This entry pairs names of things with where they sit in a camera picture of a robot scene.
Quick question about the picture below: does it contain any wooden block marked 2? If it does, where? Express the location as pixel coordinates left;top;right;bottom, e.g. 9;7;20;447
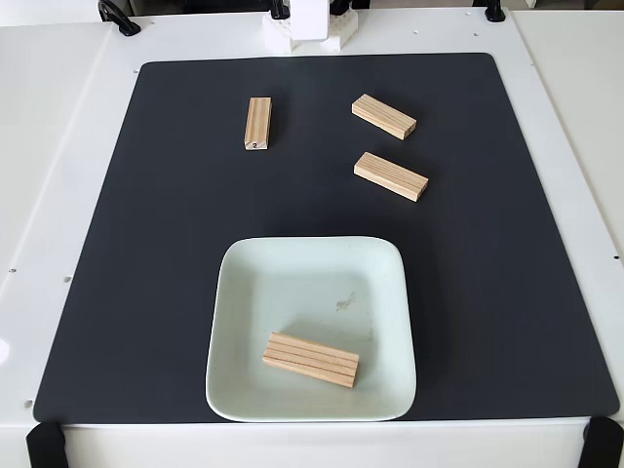
242;97;273;152

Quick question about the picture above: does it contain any grooved wooden block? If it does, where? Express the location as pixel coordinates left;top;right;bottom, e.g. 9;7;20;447
261;331;361;390
353;151;430;204

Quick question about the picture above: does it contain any wooden block marked 3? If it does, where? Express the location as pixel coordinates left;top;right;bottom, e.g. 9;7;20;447
350;93;418;141

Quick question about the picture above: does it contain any pale green square plate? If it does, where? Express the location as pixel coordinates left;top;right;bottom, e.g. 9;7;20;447
205;235;418;423

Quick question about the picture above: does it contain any black table mat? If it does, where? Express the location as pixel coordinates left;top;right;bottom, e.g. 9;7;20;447
32;52;621;424

